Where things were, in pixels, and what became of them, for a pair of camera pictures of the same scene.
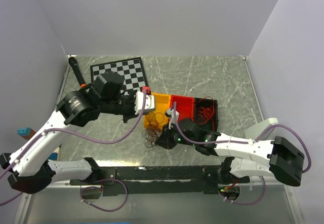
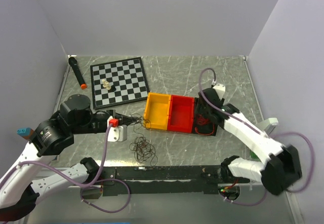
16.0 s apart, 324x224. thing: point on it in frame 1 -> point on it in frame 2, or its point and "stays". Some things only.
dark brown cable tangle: [151, 132] -> [143, 149]
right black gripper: [165, 140] -> [201, 104]
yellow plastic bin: [156, 118] stays
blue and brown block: [27, 133] stays
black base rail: [145, 180] stays
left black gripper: [132, 113] -> [122, 118]
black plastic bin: [206, 113] stays
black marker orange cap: [73, 63] stays
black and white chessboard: [132, 70] stays
